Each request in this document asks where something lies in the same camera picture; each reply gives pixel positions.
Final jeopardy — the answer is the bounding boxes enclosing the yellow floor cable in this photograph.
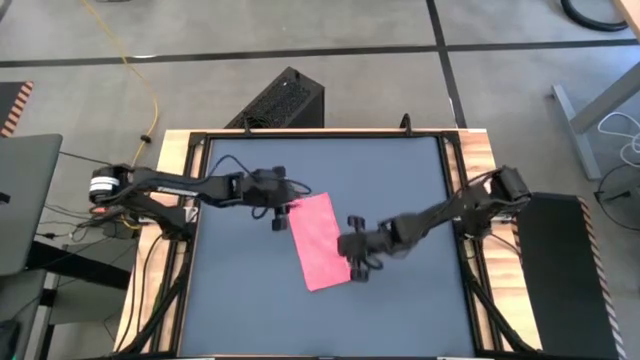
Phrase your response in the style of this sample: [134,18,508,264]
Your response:
[79,0,160,169]

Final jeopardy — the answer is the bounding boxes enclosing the thin black floor cable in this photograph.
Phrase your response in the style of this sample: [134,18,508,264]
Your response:
[58,150,116,168]

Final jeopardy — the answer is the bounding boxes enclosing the black desk base bar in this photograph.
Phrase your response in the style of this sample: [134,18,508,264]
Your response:
[27,241,132,291]

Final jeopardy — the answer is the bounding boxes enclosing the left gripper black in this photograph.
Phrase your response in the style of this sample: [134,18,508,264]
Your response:
[249,166,302,231]

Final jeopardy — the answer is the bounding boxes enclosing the thin black cable loop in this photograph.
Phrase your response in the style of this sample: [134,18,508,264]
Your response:
[594,164,640,236]

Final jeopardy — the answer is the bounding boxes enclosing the black cable bundle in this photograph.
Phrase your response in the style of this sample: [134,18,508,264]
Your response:
[119,234,194,356]
[457,239,539,354]

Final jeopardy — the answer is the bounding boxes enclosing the black perforated computer tower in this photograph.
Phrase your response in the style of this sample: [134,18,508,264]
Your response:
[224,66,326,130]

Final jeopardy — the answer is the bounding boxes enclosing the large black striped-edge mat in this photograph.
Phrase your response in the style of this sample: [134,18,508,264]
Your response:
[516,192,626,360]

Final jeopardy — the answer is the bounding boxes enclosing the black metal table frame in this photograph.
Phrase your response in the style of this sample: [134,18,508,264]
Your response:
[149,128,504,360]

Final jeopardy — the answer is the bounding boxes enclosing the small black striped-edge mat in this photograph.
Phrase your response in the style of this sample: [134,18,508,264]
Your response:
[0,80,35,139]

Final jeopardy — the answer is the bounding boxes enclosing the grey flat panel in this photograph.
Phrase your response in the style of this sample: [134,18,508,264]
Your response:
[0,269,49,346]

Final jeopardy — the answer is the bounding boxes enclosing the dark grey table mat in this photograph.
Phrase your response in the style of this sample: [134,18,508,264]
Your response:
[178,137,476,359]

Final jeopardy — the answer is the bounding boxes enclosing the wooden desk corner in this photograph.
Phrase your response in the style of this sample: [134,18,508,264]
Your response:
[613,0,640,39]

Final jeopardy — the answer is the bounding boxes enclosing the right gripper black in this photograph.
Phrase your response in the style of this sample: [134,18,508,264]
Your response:
[337,216,394,281]

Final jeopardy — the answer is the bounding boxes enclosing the grey desk frame leg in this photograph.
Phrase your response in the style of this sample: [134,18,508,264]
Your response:
[551,62,640,181]

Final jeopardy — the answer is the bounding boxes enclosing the thick black hose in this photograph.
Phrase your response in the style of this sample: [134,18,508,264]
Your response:
[559,0,630,34]

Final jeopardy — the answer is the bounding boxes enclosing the white cable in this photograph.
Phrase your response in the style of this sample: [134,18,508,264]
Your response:
[597,110,640,170]

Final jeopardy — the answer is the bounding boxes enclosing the grey laptop lid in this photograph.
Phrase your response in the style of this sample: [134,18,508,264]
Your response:
[0,133,64,277]

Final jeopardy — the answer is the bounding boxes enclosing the red towel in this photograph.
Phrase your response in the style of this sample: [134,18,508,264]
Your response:
[288,192,352,293]

